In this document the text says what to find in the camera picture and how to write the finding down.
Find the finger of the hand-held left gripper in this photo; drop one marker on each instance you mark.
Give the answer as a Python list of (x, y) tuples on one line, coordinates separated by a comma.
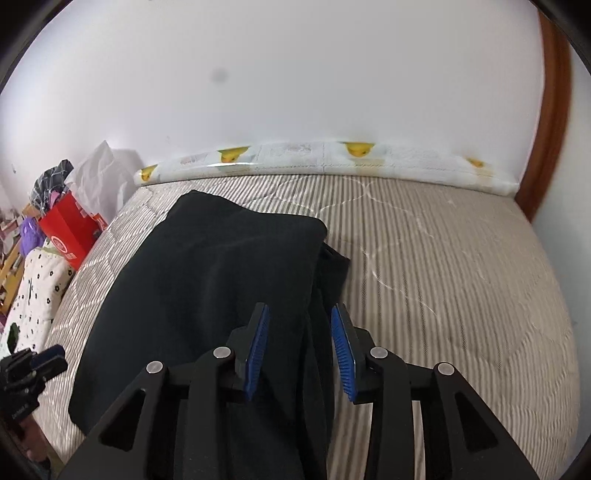
[(51, 357)]

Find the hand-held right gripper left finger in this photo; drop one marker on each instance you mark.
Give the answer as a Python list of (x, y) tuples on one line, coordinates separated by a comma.
[(256, 355)]

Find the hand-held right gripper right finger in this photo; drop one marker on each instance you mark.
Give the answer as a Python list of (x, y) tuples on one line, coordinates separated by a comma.
[(344, 360)]

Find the black sweatshirt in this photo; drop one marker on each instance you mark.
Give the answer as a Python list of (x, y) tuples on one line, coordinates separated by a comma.
[(207, 267)]

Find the person's left hand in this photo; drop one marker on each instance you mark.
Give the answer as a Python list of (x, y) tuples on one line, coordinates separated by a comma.
[(32, 438)]

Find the white dotted quilt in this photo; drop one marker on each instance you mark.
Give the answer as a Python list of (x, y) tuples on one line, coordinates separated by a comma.
[(37, 295)]

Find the purple plastic item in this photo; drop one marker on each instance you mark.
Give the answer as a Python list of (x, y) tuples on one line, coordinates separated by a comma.
[(30, 235)]

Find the striped beige mattress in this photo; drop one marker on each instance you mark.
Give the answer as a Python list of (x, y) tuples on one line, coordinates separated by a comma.
[(438, 277)]

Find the red cardboard box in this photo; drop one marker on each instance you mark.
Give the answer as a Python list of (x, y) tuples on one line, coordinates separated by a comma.
[(64, 230)]

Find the dark plaid cloth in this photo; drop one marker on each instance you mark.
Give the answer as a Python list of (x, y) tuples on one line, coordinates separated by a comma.
[(53, 177)]

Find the white plastic bag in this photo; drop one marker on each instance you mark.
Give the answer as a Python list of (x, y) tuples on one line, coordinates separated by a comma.
[(97, 180)]

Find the white pillow yellow ducks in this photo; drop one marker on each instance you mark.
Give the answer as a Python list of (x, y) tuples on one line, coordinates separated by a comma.
[(300, 157)]

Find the brown wooden door frame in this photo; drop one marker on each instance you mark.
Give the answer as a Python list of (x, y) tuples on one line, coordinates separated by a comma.
[(554, 115)]

